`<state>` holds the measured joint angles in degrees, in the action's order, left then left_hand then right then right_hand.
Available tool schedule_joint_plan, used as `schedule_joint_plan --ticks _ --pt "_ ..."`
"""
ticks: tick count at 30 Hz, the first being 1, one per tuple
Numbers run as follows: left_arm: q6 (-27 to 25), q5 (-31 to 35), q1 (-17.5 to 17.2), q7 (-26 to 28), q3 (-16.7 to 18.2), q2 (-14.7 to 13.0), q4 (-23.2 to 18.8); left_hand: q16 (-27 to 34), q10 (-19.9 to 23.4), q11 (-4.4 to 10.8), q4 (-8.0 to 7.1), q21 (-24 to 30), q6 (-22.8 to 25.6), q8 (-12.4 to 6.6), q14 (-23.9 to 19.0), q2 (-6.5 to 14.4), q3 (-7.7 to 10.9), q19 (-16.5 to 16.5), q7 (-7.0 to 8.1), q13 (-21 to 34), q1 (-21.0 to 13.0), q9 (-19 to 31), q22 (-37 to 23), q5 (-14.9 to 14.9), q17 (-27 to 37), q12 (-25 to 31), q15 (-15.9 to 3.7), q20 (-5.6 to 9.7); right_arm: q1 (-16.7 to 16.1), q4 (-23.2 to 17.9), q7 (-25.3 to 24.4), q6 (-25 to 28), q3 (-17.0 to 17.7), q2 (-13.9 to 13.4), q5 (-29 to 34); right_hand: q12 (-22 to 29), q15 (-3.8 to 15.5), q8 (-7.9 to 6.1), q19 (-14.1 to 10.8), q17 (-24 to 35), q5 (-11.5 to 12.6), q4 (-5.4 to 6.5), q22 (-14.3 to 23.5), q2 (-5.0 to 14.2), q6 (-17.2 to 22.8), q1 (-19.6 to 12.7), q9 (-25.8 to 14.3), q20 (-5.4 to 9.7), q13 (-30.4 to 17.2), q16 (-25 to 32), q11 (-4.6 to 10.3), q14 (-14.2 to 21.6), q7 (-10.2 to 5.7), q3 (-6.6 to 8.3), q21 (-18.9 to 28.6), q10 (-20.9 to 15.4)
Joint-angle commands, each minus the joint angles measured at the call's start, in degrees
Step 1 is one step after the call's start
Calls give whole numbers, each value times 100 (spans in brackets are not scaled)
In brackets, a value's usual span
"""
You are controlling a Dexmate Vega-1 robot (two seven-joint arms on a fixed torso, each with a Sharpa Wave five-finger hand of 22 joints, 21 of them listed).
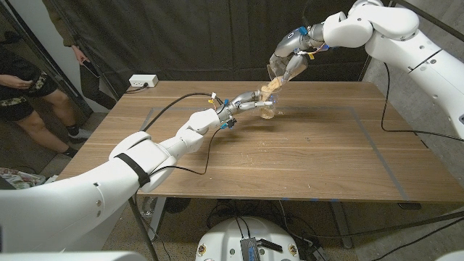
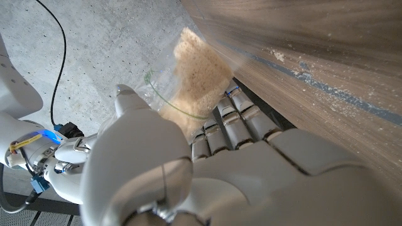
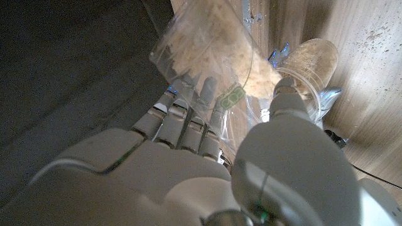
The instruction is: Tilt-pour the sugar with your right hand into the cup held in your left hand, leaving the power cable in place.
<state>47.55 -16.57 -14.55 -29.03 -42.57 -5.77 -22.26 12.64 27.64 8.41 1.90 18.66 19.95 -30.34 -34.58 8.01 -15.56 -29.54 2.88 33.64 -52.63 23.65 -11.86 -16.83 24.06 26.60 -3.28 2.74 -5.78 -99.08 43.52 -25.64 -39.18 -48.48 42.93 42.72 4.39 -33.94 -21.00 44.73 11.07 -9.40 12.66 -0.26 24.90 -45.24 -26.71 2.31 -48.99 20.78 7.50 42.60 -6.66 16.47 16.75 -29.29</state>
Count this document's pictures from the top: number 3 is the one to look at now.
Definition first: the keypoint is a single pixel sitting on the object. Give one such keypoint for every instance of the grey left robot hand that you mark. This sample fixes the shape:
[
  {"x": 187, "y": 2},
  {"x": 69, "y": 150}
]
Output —
[{"x": 329, "y": 94}]

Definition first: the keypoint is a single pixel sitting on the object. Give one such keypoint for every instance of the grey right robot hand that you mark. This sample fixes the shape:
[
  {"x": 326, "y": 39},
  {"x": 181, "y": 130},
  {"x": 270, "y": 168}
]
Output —
[{"x": 172, "y": 175}]

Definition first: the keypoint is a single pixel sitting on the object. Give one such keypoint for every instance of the brown sugar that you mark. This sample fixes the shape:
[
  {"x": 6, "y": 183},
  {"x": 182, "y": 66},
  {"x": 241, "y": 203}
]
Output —
[{"x": 213, "y": 40}]

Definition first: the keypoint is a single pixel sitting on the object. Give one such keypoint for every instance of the clear plastic cup with sugar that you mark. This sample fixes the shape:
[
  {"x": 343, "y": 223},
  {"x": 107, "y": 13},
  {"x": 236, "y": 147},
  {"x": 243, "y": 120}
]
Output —
[{"x": 204, "y": 37}]

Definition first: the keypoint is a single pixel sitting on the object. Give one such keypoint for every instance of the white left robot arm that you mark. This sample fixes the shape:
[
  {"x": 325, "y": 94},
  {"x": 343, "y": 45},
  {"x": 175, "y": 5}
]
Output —
[{"x": 380, "y": 204}]

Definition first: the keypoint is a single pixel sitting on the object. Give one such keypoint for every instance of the grey tape table outline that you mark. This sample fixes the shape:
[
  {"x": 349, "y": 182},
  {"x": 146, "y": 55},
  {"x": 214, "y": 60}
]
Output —
[{"x": 248, "y": 12}]

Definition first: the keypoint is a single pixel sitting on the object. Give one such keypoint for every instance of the black backdrop curtain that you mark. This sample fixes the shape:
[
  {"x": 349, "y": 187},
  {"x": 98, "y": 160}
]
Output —
[{"x": 63, "y": 62}]

